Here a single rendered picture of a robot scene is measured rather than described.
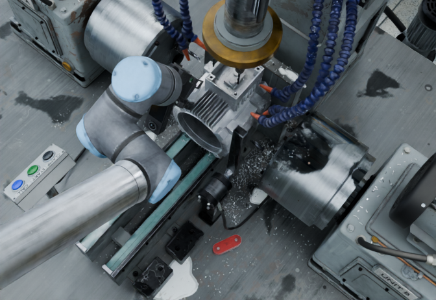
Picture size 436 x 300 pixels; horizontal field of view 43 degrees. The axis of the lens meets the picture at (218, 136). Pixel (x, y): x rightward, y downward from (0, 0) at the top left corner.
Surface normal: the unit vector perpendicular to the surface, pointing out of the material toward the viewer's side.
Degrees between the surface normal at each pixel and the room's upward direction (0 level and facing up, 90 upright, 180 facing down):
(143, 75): 25
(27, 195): 58
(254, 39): 0
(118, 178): 32
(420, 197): 42
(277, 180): 62
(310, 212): 69
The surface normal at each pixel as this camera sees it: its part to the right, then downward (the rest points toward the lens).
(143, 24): -0.05, -0.29
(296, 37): -0.63, 0.69
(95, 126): -0.25, 0.03
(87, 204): 0.64, -0.43
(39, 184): 0.68, 0.28
